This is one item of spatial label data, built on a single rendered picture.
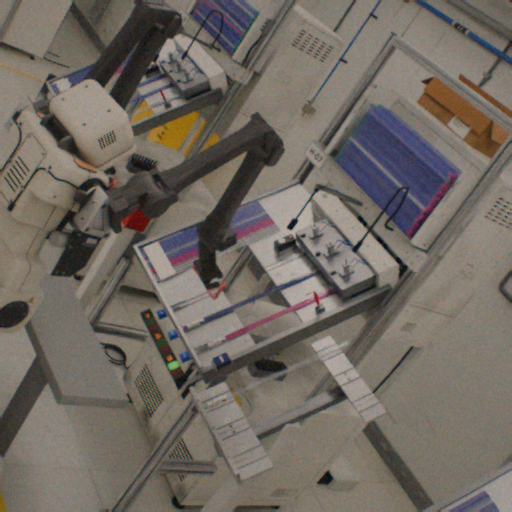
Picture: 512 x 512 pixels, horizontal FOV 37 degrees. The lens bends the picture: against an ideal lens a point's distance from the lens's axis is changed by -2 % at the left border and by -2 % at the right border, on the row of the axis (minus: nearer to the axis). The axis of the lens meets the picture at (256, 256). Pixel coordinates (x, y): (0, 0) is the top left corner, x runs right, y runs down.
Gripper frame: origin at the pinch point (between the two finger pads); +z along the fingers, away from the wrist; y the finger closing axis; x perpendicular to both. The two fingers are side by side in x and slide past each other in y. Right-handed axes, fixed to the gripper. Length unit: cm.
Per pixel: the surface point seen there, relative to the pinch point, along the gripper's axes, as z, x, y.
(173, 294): 15.6, 7.1, 17.9
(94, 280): 58, 24, 84
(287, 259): 10.1, -35.1, 11.8
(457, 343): 128, -149, 30
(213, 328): 14.8, 0.9, -4.1
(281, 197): 8, -49, 44
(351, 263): -1.5, -47.5, -11.0
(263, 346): 12.6, -10.0, -20.6
